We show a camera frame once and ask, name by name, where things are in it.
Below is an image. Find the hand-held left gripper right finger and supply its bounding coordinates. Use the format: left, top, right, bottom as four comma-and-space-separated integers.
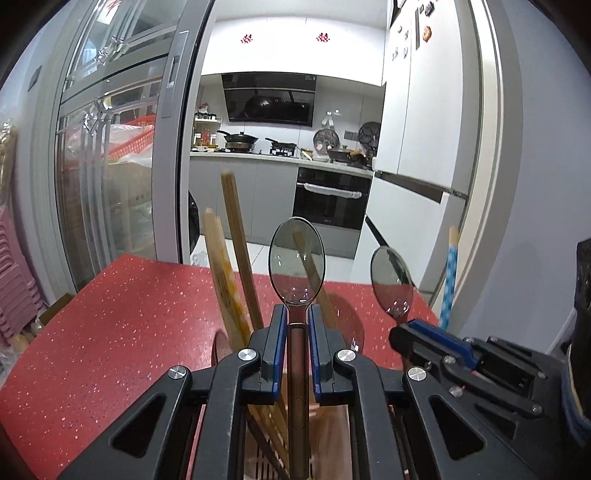
307, 305, 536, 480

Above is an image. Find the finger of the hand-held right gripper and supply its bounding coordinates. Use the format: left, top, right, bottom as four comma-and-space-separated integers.
409, 319, 476, 370
390, 324, 542, 419

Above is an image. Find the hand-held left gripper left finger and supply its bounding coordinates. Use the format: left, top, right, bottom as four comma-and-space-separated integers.
60, 305, 289, 480

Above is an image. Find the beige utensil holder grey base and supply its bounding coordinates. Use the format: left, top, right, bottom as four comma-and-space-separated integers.
211, 331, 408, 480

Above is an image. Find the metal spoon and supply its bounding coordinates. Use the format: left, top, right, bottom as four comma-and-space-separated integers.
269, 217, 327, 480

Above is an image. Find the blue patterned chopstick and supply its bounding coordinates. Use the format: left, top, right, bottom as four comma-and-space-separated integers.
438, 225, 461, 331

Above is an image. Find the black built-in oven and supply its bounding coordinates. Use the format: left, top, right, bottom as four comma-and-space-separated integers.
293, 167, 373, 230

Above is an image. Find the grey kitchen counter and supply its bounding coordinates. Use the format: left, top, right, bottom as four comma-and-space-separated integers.
188, 151, 376, 260

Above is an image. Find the dark pan with food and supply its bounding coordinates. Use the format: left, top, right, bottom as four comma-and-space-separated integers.
328, 146, 371, 165

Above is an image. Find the white refrigerator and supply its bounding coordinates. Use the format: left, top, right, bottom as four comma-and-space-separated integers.
355, 0, 502, 298

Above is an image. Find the round metal strainer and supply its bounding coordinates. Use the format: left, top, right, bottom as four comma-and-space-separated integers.
313, 128, 341, 153

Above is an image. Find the black wok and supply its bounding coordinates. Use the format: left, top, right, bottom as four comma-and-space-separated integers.
216, 130, 260, 151

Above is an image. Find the round black strainer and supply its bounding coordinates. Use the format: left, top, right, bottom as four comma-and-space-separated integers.
359, 121, 382, 151

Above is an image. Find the cardboard box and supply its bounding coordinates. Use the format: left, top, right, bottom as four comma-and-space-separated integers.
36, 292, 75, 334

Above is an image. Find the spice rack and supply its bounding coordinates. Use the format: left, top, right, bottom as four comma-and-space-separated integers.
193, 114, 221, 151

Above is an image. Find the glass sliding door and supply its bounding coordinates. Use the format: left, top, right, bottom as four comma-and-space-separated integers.
54, 0, 215, 294

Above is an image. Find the black range hood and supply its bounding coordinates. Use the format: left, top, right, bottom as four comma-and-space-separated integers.
221, 72, 317, 127

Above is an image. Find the red basket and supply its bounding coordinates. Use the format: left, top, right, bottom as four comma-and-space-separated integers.
64, 114, 161, 163

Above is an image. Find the stack of pink stools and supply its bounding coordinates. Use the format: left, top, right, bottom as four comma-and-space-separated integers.
0, 210, 48, 344

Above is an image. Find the white towel on oven handle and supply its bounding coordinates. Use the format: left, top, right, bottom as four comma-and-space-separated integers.
302, 182, 363, 200

